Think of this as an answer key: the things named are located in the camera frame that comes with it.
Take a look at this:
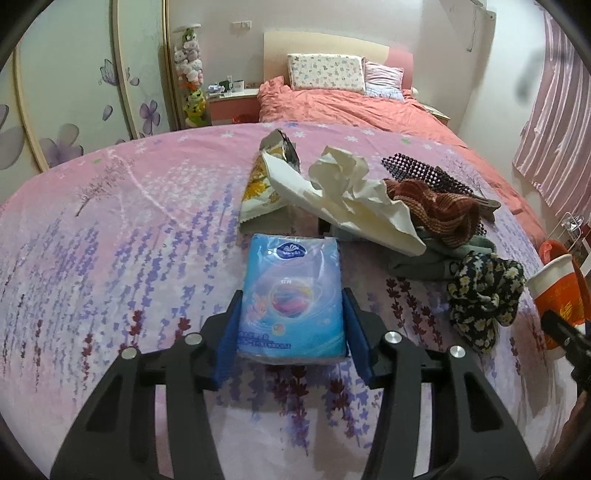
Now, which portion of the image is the black floral cloth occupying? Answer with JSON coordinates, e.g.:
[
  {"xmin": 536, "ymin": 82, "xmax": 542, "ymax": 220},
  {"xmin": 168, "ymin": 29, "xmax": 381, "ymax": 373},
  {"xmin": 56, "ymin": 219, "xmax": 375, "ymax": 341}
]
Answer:
[{"xmin": 446, "ymin": 252, "xmax": 526, "ymax": 354}]

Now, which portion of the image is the floral pillow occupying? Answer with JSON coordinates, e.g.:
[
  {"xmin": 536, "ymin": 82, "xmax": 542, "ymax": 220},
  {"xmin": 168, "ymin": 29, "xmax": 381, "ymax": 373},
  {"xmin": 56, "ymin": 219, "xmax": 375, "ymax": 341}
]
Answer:
[{"xmin": 287, "ymin": 52, "xmax": 366, "ymax": 92}]

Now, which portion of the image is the cream and pink headboard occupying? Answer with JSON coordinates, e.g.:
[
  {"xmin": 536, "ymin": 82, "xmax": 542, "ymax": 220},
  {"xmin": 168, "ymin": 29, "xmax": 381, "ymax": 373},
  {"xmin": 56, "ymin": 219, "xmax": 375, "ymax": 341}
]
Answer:
[{"xmin": 263, "ymin": 31, "xmax": 414, "ymax": 92}]

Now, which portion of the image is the black beaded mat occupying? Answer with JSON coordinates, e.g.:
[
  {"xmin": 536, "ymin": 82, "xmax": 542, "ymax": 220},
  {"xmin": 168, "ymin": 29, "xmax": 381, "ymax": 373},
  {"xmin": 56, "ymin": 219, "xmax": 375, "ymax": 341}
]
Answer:
[{"xmin": 381, "ymin": 154, "xmax": 477, "ymax": 197}]

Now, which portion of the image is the brown striped knit cloth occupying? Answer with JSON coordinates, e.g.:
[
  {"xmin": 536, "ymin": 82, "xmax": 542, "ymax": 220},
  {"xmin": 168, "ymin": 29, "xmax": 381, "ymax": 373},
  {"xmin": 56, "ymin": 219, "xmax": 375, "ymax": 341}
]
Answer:
[{"xmin": 385, "ymin": 178, "xmax": 482, "ymax": 250}]

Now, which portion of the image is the orange and white paper cup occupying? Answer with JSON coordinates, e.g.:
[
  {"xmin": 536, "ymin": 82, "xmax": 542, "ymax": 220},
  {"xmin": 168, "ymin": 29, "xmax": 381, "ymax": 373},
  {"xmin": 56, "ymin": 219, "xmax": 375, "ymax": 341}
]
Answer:
[{"xmin": 526, "ymin": 253, "xmax": 588, "ymax": 357}]

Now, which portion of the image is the grey-green cloth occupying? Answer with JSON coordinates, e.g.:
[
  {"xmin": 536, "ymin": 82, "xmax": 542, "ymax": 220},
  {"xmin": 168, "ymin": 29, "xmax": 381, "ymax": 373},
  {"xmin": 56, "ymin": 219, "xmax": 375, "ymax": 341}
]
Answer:
[{"xmin": 387, "ymin": 225, "xmax": 498, "ymax": 283}]

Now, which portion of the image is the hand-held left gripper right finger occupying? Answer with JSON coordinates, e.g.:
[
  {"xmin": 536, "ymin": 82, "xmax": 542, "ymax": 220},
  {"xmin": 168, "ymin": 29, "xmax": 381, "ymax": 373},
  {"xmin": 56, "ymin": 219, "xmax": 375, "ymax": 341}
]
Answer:
[{"xmin": 342, "ymin": 287, "xmax": 539, "ymax": 480}]

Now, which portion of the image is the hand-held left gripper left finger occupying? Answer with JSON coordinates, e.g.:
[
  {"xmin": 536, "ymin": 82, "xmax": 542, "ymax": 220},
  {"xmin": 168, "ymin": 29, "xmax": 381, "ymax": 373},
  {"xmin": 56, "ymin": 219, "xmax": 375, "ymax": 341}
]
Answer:
[{"xmin": 50, "ymin": 290, "xmax": 245, "ymax": 480}]

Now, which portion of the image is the column of plush toys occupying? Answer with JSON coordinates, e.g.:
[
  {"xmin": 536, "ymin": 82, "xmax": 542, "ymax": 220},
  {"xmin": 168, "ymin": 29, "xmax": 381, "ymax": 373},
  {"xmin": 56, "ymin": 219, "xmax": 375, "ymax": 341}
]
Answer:
[{"xmin": 174, "ymin": 27, "xmax": 209, "ymax": 128}]

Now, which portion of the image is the pink striped pillow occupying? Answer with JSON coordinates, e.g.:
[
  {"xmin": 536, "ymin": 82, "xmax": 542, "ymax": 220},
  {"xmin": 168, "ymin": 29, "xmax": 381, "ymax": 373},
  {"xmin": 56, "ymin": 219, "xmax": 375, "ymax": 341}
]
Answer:
[{"xmin": 363, "ymin": 58, "xmax": 406, "ymax": 101}]

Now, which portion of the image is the yellow foil snack bag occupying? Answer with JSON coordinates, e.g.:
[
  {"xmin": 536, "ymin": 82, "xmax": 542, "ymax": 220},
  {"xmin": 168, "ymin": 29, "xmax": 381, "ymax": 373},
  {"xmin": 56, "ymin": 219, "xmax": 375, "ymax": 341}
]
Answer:
[{"xmin": 239, "ymin": 130, "xmax": 302, "ymax": 234}]

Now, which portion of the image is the bed with salmon duvet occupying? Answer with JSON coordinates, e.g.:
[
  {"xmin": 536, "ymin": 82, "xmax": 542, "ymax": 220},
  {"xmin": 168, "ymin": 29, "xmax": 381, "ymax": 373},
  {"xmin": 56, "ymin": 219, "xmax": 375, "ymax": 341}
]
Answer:
[{"xmin": 256, "ymin": 76, "xmax": 549, "ymax": 252}]

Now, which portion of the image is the pink striped curtain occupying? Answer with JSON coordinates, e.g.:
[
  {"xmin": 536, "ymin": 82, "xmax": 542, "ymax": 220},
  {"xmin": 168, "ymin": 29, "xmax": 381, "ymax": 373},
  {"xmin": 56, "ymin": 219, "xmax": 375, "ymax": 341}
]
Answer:
[{"xmin": 512, "ymin": 8, "xmax": 591, "ymax": 219}]

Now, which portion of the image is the sliding wardrobe with flower print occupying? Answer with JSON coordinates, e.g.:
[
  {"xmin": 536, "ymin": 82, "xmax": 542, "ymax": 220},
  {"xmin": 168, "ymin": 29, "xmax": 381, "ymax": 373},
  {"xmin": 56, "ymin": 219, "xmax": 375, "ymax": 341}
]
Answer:
[{"xmin": 0, "ymin": 0, "xmax": 182, "ymax": 206}]

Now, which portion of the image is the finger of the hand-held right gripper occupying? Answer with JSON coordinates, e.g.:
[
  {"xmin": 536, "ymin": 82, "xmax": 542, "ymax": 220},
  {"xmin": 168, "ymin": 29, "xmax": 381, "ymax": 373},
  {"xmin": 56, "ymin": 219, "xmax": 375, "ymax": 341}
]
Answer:
[{"xmin": 540, "ymin": 310, "xmax": 591, "ymax": 376}]

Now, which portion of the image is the pink and white nightstand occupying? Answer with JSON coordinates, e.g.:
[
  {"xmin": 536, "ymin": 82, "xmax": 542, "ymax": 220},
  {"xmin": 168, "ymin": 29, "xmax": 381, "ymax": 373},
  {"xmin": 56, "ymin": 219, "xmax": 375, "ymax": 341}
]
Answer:
[
  {"xmin": 413, "ymin": 87, "xmax": 451, "ymax": 124},
  {"xmin": 205, "ymin": 88, "xmax": 260, "ymax": 126}
]

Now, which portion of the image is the white wire rack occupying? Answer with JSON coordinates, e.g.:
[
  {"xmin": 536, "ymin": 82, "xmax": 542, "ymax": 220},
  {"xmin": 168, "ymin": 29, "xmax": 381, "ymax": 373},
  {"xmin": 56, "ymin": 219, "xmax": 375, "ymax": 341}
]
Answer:
[{"xmin": 560, "ymin": 211, "xmax": 591, "ymax": 271}]

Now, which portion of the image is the blue tissue pack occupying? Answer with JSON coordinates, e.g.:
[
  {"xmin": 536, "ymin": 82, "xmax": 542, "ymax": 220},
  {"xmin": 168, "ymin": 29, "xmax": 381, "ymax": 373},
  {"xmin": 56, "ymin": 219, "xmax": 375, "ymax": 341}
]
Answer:
[{"xmin": 237, "ymin": 233, "xmax": 348, "ymax": 366}]

